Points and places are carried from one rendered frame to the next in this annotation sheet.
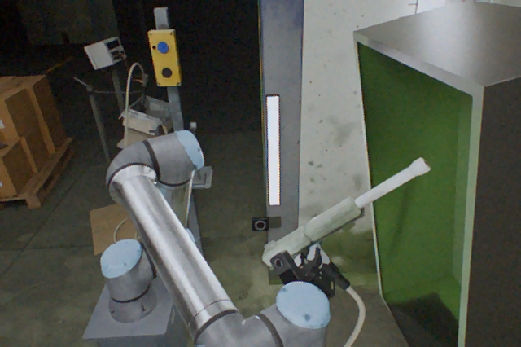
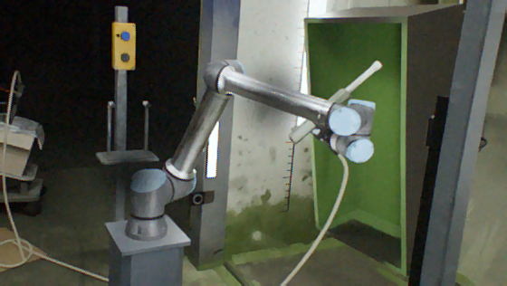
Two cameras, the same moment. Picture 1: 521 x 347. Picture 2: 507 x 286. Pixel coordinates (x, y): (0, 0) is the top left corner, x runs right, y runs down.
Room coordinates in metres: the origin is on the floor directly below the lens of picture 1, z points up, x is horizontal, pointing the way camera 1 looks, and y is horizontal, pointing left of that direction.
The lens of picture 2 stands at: (-0.86, 1.10, 1.54)
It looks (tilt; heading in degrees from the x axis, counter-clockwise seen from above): 12 degrees down; 335
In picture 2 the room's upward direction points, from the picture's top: 4 degrees clockwise
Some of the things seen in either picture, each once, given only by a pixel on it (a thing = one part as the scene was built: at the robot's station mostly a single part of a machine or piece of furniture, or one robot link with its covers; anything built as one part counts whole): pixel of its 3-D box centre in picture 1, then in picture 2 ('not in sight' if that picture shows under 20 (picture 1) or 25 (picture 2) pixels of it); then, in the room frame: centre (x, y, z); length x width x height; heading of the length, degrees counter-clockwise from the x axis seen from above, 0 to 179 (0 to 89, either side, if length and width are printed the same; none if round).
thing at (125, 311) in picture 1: (132, 294); (147, 221); (1.04, 0.54, 0.69); 0.19 x 0.19 x 0.10
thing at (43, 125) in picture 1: (41, 131); not in sight; (3.66, 2.32, 0.33); 0.38 x 0.29 x 0.36; 8
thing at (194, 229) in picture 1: (185, 160); (119, 145); (1.93, 0.46, 0.82); 0.06 x 0.06 x 1.64; 1
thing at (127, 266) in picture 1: (127, 267); (149, 191); (1.05, 0.53, 0.83); 0.17 x 0.15 x 0.18; 123
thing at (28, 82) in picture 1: (30, 98); not in sight; (3.64, 2.31, 0.69); 0.38 x 0.29 x 0.36; 7
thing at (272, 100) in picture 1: (273, 154); (213, 128); (1.70, -0.06, 0.96); 0.06 x 0.02 x 0.63; 91
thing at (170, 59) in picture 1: (166, 58); (123, 46); (1.87, 0.46, 1.42); 0.12 x 0.06 x 0.26; 91
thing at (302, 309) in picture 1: (297, 323); (358, 117); (0.43, -0.05, 1.27); 0.12 x 0.09 x 0.12; 123
